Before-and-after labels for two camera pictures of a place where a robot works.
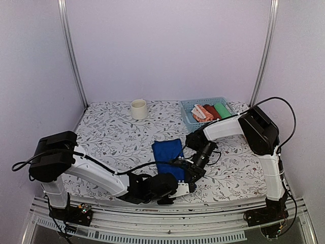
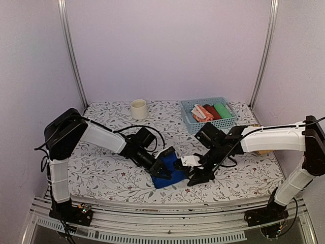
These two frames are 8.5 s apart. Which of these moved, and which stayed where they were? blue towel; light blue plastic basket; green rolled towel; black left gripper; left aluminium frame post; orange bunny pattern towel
Moved: blue towel; black left gripper
Stayed: light blue plastic basket; left aluminium frame post; orange bunny pattern towel; green rolled towel
